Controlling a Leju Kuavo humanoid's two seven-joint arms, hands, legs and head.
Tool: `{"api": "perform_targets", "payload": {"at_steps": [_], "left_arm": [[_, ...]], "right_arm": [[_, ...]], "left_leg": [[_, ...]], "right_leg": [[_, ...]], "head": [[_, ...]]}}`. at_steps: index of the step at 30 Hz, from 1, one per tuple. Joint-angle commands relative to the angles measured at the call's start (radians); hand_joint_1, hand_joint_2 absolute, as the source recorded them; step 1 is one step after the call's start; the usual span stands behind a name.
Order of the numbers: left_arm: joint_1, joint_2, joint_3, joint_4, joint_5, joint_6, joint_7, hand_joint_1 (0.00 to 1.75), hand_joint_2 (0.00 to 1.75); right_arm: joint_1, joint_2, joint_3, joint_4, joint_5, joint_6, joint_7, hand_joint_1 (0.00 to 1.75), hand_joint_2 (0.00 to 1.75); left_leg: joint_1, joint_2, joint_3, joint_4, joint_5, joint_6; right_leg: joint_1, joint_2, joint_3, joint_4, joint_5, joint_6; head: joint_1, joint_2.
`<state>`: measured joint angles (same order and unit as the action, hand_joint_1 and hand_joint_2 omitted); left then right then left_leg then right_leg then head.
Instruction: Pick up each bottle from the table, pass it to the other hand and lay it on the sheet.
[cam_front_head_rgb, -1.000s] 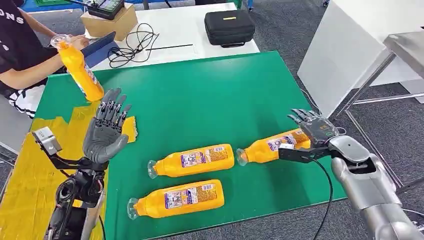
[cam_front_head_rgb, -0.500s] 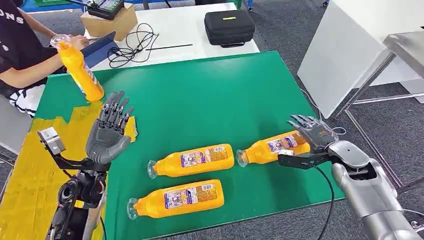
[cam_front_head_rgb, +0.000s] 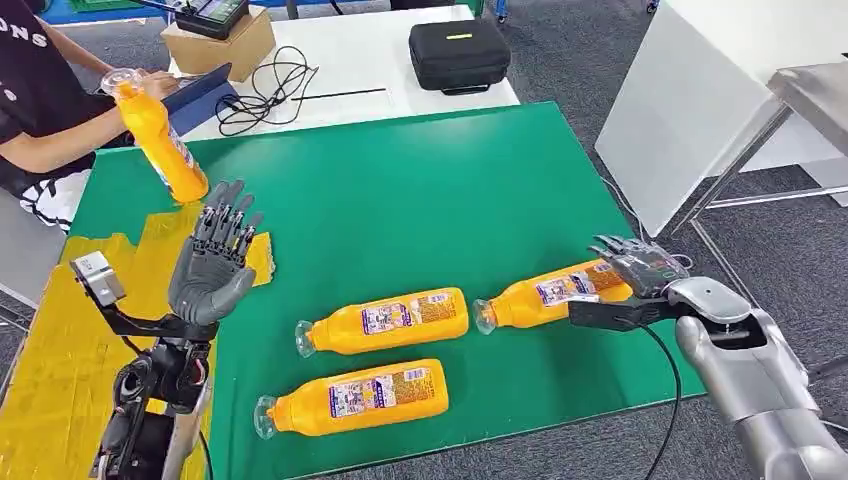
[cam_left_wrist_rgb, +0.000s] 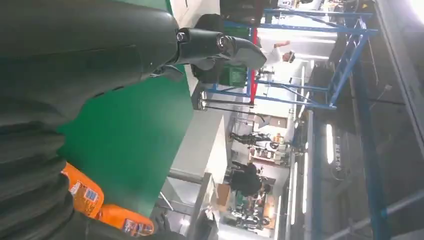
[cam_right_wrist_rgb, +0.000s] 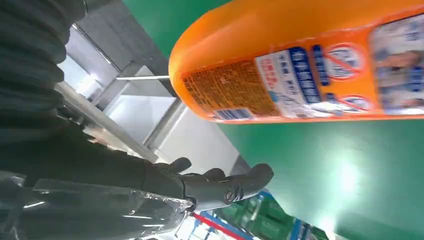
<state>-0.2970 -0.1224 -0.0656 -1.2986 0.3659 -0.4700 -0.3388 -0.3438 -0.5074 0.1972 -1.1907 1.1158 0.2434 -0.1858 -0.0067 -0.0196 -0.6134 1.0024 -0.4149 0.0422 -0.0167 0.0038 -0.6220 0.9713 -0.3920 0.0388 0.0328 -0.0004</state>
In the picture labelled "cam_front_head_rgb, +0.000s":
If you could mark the person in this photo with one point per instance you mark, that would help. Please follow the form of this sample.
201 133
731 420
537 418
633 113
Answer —
26 66

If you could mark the dark blue tablet case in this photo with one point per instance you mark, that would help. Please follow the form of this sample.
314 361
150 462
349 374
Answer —
199 106

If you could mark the thin black rod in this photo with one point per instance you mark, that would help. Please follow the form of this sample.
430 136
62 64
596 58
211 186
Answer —
338 93

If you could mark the black controller with screen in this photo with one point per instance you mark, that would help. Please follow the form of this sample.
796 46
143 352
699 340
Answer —
212 23

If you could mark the brown cardboard box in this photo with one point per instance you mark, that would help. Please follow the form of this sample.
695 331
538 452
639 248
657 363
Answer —
225 52

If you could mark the white panel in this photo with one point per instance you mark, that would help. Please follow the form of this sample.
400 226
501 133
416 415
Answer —
676 119

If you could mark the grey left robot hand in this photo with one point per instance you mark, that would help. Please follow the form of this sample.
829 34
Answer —
208 278

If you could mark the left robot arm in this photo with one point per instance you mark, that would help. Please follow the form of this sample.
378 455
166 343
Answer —
166 374

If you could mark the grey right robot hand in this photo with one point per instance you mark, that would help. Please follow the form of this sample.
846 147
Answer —
646 265

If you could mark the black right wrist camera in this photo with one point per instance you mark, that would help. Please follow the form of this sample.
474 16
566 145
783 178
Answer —
616 312

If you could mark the steel table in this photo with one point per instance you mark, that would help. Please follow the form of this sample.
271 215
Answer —
815 93

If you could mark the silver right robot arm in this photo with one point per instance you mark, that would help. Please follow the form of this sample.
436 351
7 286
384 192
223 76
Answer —
748 371

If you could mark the orange drink bottle clear cap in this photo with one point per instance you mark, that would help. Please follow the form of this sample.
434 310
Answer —
311 407
517 305
162 152
344 331

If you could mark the green table mat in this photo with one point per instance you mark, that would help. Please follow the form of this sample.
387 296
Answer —
397 212

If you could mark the person's left hand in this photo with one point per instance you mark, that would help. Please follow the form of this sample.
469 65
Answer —
159 85

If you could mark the black zip case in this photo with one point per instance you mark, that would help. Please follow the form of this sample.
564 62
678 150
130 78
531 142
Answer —
457 56

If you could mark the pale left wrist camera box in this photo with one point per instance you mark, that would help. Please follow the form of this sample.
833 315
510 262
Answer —
99 278

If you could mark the green crate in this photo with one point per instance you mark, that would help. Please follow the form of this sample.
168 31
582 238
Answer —
99 5

